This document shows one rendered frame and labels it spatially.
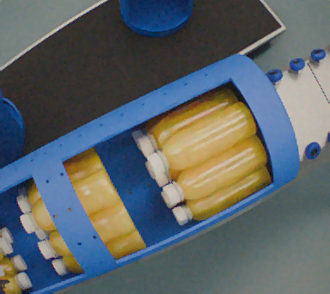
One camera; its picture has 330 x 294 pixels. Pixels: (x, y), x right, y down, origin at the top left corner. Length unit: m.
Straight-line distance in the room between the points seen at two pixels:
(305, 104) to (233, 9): 1.01
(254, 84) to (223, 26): 1.25
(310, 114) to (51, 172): 0.66
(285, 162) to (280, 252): 1.22
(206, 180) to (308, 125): 0.39
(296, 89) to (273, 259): 1.01
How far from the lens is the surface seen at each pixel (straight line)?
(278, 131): 1.06
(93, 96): 2.20
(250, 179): 1.17
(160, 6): 2.32
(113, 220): 1.09
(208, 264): 2.24
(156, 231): 1.24
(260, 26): 2.34
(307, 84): 1.43
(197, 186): 1.10
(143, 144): 1.14
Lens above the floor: 2.23
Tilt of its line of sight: 75 degrees down
